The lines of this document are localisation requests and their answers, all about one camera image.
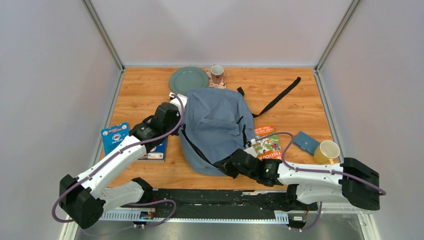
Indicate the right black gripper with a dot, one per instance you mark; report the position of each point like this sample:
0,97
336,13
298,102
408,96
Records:
226,167

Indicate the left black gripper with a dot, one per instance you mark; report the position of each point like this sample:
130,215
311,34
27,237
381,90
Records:
178,117

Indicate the dark blue treehouse book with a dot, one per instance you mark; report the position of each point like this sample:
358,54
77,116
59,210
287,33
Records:
158,153

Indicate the blue-grey backpack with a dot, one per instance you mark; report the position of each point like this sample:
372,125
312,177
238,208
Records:
216,123

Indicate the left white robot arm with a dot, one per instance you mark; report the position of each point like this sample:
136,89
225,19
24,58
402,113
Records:
87,196

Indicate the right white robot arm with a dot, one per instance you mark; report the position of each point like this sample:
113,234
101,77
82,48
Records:
348,182

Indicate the green ceramic plate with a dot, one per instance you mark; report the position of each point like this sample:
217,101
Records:
188,78

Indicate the orange treehouse book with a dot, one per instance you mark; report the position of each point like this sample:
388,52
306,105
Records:
268,147

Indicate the light blue treehouse book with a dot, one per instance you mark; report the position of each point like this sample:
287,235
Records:
113,136

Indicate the floral placemat tray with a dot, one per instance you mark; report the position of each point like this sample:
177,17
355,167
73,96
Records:
222,85

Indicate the pink patterned mug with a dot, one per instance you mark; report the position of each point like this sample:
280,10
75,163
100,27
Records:
217,74

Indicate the teal wallet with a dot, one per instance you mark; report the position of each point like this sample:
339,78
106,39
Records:
306,143

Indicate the yellow mug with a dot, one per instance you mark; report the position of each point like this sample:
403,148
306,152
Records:
327,152

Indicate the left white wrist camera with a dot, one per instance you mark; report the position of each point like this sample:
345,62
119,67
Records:
178,100

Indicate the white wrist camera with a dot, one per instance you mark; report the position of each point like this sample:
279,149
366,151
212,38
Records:
178,100
249,147

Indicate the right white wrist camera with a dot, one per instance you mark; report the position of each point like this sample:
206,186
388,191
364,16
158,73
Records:
249,147

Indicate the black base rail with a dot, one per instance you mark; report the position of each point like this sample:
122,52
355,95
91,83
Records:
221,204

